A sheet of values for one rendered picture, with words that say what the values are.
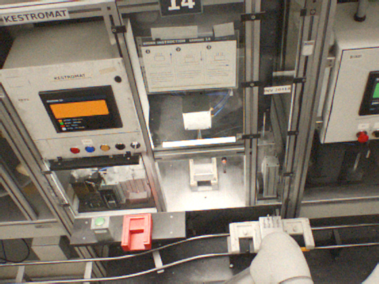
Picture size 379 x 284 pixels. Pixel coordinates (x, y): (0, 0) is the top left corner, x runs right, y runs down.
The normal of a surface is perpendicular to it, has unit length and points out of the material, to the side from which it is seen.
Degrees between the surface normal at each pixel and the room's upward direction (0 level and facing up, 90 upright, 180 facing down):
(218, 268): 0
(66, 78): 90
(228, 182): 0
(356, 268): 0
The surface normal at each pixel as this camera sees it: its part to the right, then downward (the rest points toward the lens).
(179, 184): -0.10, -0.66
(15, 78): 0.03, 0.75
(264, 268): -0.79, -0.22
